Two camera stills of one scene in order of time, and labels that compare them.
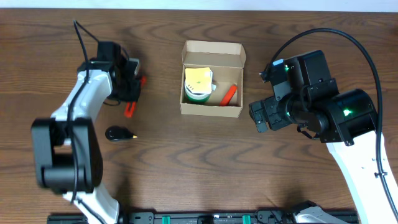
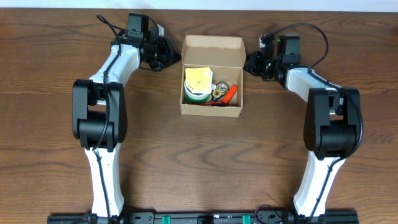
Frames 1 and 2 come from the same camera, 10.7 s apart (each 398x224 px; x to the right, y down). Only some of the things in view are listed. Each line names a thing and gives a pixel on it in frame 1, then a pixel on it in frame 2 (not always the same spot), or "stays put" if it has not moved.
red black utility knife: x=130 y=106 to x=214 y=103
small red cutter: x=226 y=99 stays put
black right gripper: x=270 y=106 to x=250 y=66
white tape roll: x=194 y=95 stays put
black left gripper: x=134 y=93 to x=168 y=50
